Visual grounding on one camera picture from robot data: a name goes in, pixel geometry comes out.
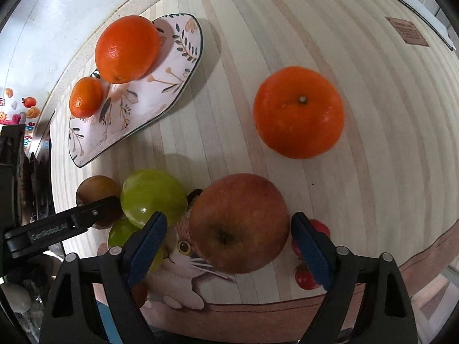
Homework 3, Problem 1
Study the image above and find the white folded paper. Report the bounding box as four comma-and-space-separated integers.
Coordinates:
388, 0, 457, 51

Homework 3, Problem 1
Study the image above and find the brown mat label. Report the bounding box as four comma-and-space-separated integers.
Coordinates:
385, 16, 430, 47

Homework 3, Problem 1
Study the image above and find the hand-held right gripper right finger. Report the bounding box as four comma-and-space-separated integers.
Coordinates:
291, 212, 418, 344

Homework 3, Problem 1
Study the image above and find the large smooth orange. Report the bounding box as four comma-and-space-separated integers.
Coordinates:
95, 15, 160, 84

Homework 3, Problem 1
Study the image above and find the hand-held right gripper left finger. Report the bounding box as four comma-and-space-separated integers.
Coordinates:
39, 211, 168, 344

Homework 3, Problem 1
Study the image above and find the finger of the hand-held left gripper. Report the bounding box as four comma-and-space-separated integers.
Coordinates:
70, 195, 124, 228

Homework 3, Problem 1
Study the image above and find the group of wall stickers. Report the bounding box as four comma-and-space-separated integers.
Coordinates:
0, 87, 41, 151

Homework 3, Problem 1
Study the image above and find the small mandarin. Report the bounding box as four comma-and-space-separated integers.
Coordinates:
69, 77, 104, 119

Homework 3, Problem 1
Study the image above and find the floral ceramic plate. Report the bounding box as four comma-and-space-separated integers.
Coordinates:
68, 13, 204, 168

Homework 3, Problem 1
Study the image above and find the black gas stove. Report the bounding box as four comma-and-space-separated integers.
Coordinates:
20, 111, 55, 224

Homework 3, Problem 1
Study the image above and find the green round fruit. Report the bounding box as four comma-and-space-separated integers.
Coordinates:
108, 218, 169, 273
120, 169, 188, 229

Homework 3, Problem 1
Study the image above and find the brown round fruit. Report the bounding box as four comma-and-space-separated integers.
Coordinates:
75, 175, 124, 229

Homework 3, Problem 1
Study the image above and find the large mandarin with stem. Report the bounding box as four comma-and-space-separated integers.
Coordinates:
253, 66, 345, 160

